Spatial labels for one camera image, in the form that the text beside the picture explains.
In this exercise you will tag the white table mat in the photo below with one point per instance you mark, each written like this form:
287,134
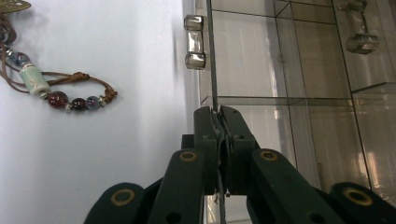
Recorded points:
93,149

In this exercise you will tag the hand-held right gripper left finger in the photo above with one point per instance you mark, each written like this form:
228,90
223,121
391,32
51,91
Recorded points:
205,140

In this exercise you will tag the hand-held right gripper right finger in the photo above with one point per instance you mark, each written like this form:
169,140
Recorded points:
238,146

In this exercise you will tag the clear acrylic drawer box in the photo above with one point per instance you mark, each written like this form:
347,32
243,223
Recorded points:
311,62

